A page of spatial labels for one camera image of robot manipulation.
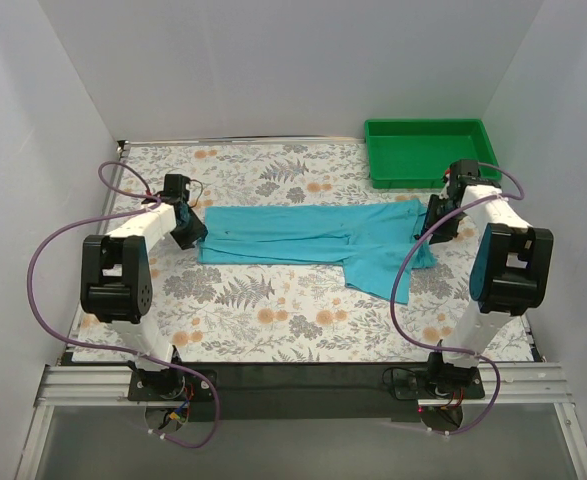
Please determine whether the turquoise t shirt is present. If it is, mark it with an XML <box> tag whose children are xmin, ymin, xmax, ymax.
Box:
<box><xmin>198</xmin><ymin>199</ymin><xmax>437</xmax><ymax>304</ymax></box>

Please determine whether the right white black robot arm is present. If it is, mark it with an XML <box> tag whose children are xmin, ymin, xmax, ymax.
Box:
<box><xmin>420</xmin><ymin>159</ymin><xmax>554</xmax><ymax>398</ymax></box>

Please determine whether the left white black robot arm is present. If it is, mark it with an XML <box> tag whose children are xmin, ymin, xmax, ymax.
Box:
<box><xmin>80</xmin><ymin>174</ymin><xmax>207</xmax><ymax>400</ymax></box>

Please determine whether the green plastic tray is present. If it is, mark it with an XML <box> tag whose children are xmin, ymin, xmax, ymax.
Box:
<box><xmin>364</xmin><ymin>119</ymin><xmax>501</xmax><ymax>190</ymax></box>

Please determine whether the floral patterned table cloth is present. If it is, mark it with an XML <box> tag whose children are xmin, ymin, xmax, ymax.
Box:
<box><xmin>72</xmin><ymin>140</ymin><xmax>544</xmax><ymax>365</ymax></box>

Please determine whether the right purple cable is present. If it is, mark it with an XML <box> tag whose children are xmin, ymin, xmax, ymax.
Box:
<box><xmin>390</xmin><ymin>160</ymin><xmax>527</xmax><ymax>437</ymax></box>

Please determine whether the purple cable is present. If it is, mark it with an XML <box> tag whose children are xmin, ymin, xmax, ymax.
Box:
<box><xmin>26</xmin><ymin>161</ymin><xmax>222</xmax><ymax>450</ymax></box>
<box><xmin>390</xmin><ymin>160</ymin><xmax>527</xmax><ymax>437</ymax></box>

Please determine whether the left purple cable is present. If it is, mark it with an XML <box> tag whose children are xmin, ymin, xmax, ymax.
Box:
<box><xmin>26</xmin><ymin>161</ymin><xmax>222</xmax><ymax>450</ymax></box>

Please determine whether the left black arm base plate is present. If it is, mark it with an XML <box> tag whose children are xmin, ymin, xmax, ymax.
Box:
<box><xmin>127</xmin><ymin>369</ymin><xmax>213</xmax><ymax>402</ymax></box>

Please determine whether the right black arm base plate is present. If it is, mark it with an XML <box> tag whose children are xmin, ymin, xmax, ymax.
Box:
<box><xmin>381</xmin><ymin>367</ymin><xmax>485</xmax><ymax>401</ymax></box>

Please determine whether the aluminium frame rail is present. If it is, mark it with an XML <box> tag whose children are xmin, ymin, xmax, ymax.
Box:
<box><xmin>17</xmin><ymin>363</ymin><xmax>587</xmax><ymax>479</ymax></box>

